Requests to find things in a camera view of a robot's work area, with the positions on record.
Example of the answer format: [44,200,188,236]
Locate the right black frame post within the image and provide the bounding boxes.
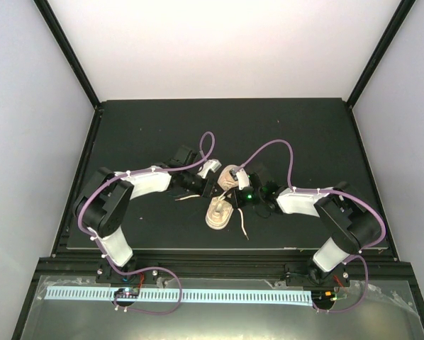
[345,0,417,107]

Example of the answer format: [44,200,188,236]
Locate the black frame post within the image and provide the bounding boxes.
[345,0,417,107]
[33,0,105,111]

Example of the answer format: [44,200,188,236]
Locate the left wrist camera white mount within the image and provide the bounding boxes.
[196,159,222,179]

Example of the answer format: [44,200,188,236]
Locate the left black frame post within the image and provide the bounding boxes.
[33,0,105,111]

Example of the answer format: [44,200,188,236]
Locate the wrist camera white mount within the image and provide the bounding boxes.
[229,168,250,191]
[196,159,222,179]

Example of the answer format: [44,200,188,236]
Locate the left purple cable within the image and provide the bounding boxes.
[77,132,216,242]

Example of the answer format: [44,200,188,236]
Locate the right small circuit board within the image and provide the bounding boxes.
[311,290,347,303]

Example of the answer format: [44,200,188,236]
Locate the small circuit board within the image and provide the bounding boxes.
[311,290,347,303]
[113,288,140,299]

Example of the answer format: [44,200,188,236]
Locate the left small circuit board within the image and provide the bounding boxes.
[113,288,140,299]

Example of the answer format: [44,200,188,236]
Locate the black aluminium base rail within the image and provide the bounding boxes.
[33,250,416,283]

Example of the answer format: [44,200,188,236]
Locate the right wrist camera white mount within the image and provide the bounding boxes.
[229,168,250,191]

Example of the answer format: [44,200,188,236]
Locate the beige lace sneaker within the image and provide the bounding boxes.
[206,164,238,230]

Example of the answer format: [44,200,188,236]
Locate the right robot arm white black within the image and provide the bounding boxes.
[218,166,386,285]

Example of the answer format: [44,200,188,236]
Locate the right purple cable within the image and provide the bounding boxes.
[242,138,387,249]

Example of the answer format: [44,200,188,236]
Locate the purple cable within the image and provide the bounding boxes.
[77,132,216,242]
[242,138,387,249]

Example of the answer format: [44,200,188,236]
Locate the white shoelace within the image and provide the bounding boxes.
[174,194,250,241]

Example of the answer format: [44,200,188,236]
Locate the white slotted cable duct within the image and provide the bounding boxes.
[44,286,313,307]

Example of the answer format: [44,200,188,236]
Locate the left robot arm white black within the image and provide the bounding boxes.
[73,147,221,283]

